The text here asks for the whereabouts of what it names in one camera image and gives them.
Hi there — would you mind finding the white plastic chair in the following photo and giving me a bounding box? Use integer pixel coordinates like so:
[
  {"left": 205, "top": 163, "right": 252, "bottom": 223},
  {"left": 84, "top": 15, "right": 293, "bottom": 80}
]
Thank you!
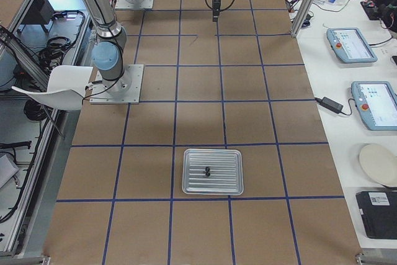
[{"left": 12, "top": 65, "right": 93, "bottom": 111}]

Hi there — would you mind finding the teach pendant tablet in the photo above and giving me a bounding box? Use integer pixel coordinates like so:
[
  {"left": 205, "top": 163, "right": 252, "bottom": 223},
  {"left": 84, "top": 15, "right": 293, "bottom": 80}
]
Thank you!
[
  {"left": 326, "top": 27, "right": 378, "bottom": 63},
  {"left": 351, "top": 81, "right": 396, "bottom": 131}
]

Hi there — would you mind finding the near teach pendant tablet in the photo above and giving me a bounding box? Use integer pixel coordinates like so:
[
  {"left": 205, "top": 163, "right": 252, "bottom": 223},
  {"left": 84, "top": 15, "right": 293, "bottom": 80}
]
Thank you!
[{"left": 351, "top": 81, "right": 396, "bottom": 131}]

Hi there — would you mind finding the aluminium frame post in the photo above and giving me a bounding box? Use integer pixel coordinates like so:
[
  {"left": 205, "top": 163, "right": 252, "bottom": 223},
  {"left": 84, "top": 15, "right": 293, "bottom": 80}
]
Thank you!
[{"left": 290, "top": 0, "right": 328, "bottom": 38}]

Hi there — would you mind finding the cream round plate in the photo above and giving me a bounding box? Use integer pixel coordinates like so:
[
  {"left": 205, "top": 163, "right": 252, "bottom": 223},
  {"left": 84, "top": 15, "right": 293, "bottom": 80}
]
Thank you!
[{"left": 359, "top": 144, "right": 396, "bottom": 188}]

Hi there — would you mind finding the black box with label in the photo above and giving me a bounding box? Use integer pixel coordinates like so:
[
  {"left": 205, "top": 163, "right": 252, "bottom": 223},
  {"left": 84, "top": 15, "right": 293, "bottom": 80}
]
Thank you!
[{"left": 355, "top": 191, "right": 396, "bottom": 240}]

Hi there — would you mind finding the black power adapter brick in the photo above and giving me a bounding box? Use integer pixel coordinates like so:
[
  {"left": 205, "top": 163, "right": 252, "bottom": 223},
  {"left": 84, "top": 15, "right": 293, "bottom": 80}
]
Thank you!
[{"left": 321, "top": 97, "right": 343, "bottom": 114}]

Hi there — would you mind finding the silver ribbed metal tray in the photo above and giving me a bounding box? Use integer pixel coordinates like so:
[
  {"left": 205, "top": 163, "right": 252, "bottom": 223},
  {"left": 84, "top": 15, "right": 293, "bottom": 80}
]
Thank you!
[{"left": 182, "top": 148, "right": 244, "bottom": 195}]

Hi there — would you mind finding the far teach pendant tablet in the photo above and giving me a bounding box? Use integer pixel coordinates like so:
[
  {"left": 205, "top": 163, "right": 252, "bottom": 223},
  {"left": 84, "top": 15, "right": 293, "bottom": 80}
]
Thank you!
[{"left": 326, "top": 27, "right": 378, "bottom": 63}]

